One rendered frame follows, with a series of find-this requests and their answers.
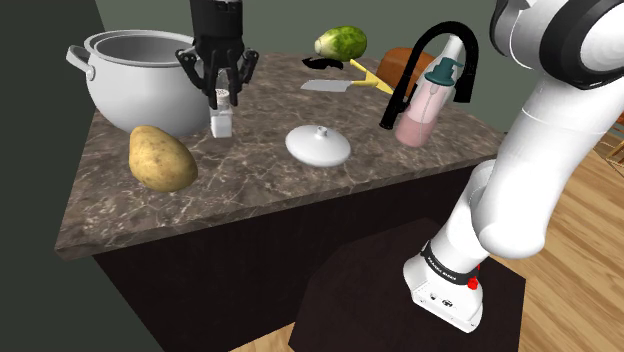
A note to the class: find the silver cooking pot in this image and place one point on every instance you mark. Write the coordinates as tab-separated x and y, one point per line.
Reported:
141	92

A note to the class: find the yellow kitchen utensil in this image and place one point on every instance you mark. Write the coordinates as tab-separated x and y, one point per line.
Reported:
373	77

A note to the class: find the yellow-brown potato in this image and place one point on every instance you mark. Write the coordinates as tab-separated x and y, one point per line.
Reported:
161	158

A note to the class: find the white pot lid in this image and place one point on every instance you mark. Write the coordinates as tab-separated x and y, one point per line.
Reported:
317	148

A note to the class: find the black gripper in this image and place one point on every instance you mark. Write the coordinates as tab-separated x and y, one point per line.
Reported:
217	24

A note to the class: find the black kitchen faucet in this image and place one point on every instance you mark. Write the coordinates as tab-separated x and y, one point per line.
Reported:
468	78

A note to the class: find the brown bread loaf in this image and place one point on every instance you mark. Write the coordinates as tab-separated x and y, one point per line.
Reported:
395	66

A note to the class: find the dark kitchen island marble top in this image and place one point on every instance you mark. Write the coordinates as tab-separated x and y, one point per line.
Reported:
219	282

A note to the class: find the pink soap dispenser teal pump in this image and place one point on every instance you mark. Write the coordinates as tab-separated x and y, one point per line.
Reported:
414	126

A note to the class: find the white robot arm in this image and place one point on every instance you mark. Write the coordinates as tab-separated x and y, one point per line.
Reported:
536	156

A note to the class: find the green cabbage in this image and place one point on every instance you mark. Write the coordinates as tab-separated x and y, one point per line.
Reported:
341	43

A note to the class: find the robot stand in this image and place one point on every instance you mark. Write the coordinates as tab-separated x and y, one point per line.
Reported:
370	292

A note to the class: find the white salt shaker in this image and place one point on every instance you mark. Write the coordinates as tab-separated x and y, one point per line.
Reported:
222	124

